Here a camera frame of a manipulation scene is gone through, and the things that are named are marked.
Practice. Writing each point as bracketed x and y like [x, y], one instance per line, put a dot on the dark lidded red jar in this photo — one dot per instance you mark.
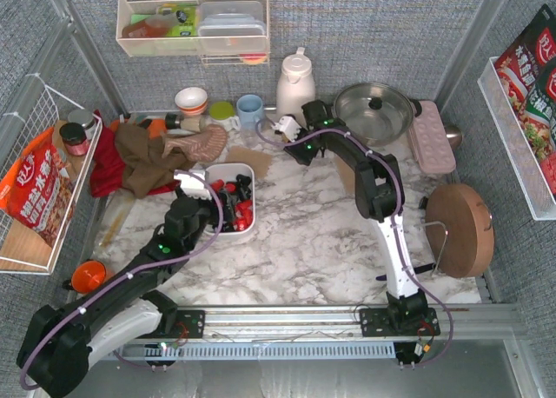
[74, 139]

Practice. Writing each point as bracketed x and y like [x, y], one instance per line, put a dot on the red cloth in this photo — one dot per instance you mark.
[106, 176]

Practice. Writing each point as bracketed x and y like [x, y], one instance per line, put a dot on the green packet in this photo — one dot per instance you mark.
[186, 17]

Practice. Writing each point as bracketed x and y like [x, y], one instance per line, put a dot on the brown cloth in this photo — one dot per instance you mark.
[146, 169]

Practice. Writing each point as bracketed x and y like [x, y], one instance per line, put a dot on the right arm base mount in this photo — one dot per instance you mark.
[377, 322]

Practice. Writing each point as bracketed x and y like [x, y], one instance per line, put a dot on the steel pot with lid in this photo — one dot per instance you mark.
[376, 113]

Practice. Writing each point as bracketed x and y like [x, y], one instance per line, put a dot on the white orange striped bowl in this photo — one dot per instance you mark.
[192, 101]

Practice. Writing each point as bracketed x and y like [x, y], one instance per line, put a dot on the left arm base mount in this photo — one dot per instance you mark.
[188, 324]

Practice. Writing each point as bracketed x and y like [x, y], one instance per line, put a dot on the round wooden board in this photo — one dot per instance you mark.
[459, 230]

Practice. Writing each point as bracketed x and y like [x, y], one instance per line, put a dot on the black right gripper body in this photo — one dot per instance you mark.
[294, 148]

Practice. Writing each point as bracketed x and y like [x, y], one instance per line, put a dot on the black coffee capsule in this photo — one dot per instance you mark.
[243, 190]

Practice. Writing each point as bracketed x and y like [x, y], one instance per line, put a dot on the cream wall shelf basket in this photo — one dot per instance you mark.
[140, 31]

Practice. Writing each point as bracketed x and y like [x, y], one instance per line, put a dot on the pink striped towel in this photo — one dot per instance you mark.
[203, 147]

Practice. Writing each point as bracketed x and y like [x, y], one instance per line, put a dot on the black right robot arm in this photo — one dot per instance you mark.
[378, 194]

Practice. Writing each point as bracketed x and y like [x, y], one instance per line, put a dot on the orange plastic cup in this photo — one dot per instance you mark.
[89, 276]

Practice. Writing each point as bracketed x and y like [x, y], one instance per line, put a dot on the green lidded white cup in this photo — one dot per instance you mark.
[222, 114]

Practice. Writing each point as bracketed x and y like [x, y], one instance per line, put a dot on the blue mug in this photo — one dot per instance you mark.
[250, 110]

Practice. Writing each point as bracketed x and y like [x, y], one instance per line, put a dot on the clear plastic food containers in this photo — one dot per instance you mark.
[231, 27]

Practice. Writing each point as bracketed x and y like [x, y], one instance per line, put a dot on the white right wall basket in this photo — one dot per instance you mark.
[534, 187]

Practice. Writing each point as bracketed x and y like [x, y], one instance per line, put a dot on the white thermos jug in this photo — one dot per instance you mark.
[295, 86]

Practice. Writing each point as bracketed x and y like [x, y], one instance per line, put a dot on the steel ladle bowl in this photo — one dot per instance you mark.
[454, 135]

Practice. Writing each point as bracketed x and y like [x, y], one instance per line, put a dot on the pink egg tray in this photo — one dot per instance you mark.
[428, 140]

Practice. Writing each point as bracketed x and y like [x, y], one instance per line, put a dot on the white plastic storage basket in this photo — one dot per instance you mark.
[228, 172]

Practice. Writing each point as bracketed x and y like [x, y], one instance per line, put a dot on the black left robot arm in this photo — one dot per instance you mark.
[62, 344]

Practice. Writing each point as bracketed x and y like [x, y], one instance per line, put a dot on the orange snack bag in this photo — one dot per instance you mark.
[34, 192]

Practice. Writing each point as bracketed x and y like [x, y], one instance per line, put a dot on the tan scouring pad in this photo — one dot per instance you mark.
[346, 175]
[258, 161]

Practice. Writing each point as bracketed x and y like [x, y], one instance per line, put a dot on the glass jar lying down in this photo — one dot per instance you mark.
[174, 121]

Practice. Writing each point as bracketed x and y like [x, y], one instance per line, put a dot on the red seasoning packet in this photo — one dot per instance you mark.
[526, 70]

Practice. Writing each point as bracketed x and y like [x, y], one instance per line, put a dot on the white wire wall basket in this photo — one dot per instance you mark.
[22, 250]

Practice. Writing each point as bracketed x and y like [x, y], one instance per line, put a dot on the silver lidded jar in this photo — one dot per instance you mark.
[84, 118]

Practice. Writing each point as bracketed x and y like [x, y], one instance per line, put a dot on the clear glass cup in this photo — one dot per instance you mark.
[249, 138]

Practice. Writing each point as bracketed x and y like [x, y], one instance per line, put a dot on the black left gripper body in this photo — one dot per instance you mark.
[218, 211]

